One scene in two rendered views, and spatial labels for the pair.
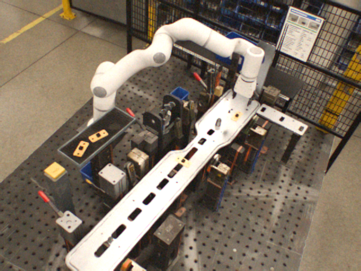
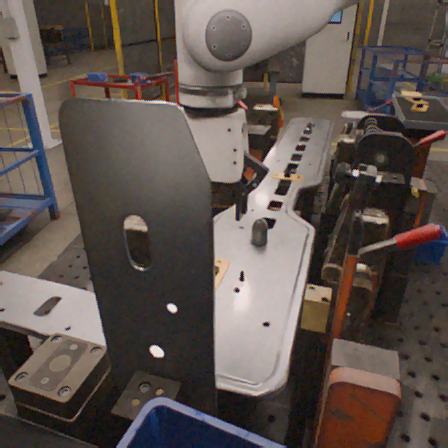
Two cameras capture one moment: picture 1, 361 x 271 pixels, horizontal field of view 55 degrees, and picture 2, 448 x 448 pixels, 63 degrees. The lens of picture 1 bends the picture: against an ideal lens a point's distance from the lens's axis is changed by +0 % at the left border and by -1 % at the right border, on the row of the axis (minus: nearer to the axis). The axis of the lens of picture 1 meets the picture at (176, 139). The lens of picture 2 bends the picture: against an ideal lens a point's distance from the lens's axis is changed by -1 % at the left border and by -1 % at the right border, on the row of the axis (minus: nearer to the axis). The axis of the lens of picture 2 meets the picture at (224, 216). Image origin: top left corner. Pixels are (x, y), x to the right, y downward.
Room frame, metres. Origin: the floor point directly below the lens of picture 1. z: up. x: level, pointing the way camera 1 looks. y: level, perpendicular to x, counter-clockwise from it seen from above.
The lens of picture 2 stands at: (1.98, -0.42, 1.39)
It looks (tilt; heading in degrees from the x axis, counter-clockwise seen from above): 28 degrees down; 168
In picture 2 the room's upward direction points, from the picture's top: straight up
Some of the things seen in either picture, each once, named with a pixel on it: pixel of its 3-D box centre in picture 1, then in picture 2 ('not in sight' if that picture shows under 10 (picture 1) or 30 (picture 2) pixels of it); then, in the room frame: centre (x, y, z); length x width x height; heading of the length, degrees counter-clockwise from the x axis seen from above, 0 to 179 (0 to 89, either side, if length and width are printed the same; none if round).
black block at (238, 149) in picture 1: (233, 164); not in sight; (1.25, -0.33, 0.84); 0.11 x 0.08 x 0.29; 60
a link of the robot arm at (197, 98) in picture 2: (248, 74); (212, 94); (1.47, -0.32, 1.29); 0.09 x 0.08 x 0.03; 60
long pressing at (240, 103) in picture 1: (181, 165); (285, 175); (1.08, -0.05, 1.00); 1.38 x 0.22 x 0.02; 150
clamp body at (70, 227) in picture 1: (74, 241); not in sight; (0.67, 0.39, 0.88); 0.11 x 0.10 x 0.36; 60
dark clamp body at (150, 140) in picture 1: (147, 160); not in sight; (1.17, 0.14, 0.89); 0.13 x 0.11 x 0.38; 60
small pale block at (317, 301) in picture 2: (214, 110); (303, 384); (1.63, -0.22, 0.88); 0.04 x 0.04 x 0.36; 60
